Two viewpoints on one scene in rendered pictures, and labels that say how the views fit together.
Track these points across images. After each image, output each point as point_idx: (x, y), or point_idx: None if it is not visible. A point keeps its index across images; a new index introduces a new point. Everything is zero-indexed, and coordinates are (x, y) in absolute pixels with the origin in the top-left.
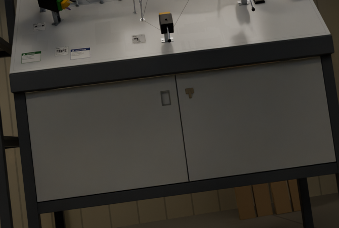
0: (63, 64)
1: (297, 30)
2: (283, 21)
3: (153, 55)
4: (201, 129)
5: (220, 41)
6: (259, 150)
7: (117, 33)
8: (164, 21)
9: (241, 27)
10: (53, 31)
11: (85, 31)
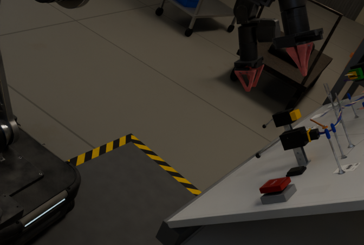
0: (313, 114)
1: (206, 199)
2: (232, 191)
3: (279, 138)
4: None
5: (255, 160)
6: None
7: (330, 119)
8: (278, 112)
9: (260, 168)
10: (363, 100)
11: (349, 108)
